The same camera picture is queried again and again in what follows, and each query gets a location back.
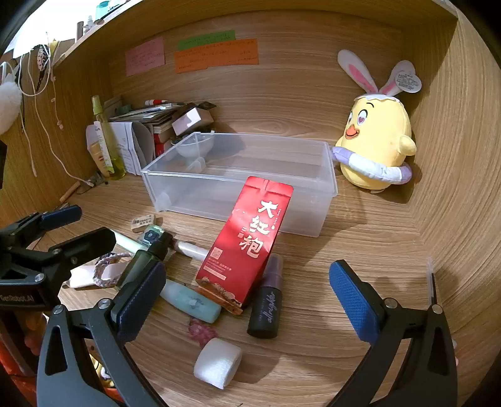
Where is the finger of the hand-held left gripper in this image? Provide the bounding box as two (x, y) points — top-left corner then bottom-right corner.
(8, 227), (117, 291)
(0, 205), (83, 252)

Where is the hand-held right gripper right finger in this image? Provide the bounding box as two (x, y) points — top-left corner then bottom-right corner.
(329, 259), (458, 407)

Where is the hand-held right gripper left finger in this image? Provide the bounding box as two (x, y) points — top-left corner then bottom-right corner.
(36, 260), (167, 407)

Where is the dark green spray bottle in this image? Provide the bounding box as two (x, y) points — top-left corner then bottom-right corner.
(116, 232), (174, 290)

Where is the small eraser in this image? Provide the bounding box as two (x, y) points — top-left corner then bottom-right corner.
(130, 214), (156, 232)

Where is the red tea packet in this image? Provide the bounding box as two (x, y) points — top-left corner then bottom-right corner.
(195, 176), (294, 316)

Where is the clear plastic storage bin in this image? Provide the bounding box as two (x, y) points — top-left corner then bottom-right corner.
(140, 132), (339, 238)

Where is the wooden stick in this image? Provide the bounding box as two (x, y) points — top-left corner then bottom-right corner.
(59, 182), (81, 203)

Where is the pale green tube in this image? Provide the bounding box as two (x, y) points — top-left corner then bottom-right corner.
(111, 230), (149, 253)

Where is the teal cosmetic tube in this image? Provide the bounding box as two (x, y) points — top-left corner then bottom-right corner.
(160, 279), (222, 324)

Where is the small teal tin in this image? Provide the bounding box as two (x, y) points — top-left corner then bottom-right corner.
(138, 224), (164, 245)

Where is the white cream tube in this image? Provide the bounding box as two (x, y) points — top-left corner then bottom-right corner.
(86, 121), (112, 177)

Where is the yellow-green spray bottle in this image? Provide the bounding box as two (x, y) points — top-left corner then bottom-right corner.
(91, 95), (127, 181)

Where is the black pen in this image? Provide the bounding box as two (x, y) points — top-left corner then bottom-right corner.
(426, 256), (439, 306)

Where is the black setting spray bottle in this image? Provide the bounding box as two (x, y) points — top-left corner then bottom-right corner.
(246, 253), (286, 339)

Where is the white paper box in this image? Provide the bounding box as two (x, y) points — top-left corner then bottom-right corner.
(106, 121), (155, 176)

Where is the white foam roll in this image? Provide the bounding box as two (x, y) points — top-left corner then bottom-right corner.
(193, 337), (243, 390)

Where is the white pompom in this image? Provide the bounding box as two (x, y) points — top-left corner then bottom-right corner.
(0, 80), (22, 134)

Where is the stack of books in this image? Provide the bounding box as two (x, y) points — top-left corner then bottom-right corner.
(110, 102), (184, 158)

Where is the small cardboard box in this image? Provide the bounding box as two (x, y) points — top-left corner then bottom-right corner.
(171, 105), (215, 137)

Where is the yellow chick plush toy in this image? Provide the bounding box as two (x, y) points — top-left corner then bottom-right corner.
(332, 49), (422, 192)

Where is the pink paper note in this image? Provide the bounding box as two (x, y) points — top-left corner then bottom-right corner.
(125, 37), (166, 77)

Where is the orange paper note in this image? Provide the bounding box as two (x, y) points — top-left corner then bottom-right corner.
(174, 38), (260, 74)

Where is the green paper note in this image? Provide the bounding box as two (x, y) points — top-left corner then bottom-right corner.
(177, 30), (236, 50)

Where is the braided cord loop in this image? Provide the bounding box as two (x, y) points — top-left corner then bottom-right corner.
(93, 252), (133, 289)

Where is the white cable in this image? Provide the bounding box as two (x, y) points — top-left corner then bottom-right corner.
(18, 47), (92, 186)

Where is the patterned lanyard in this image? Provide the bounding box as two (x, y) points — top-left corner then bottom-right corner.
(33, 45), (52, 95)

